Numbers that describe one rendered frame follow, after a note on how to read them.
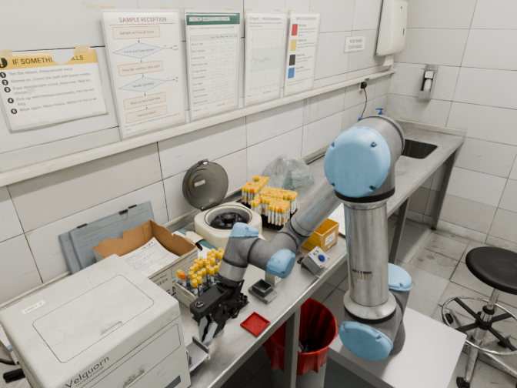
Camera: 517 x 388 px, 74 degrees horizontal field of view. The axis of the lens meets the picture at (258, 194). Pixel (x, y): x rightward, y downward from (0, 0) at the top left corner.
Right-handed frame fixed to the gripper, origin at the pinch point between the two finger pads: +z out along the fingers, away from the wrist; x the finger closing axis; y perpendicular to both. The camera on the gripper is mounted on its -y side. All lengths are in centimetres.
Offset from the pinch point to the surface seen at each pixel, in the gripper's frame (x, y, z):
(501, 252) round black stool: -56, 145, -52
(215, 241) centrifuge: 29.5, 26.4, -19.8
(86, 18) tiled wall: 59, -28, -78
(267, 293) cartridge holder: 0.4, 26.7, -12.3
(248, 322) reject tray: -2.0, 17.0, -4.6
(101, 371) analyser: -4.4, -34.1, -4.7
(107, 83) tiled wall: 59, -16, -62
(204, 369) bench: -3.3, 0.0, 5.5
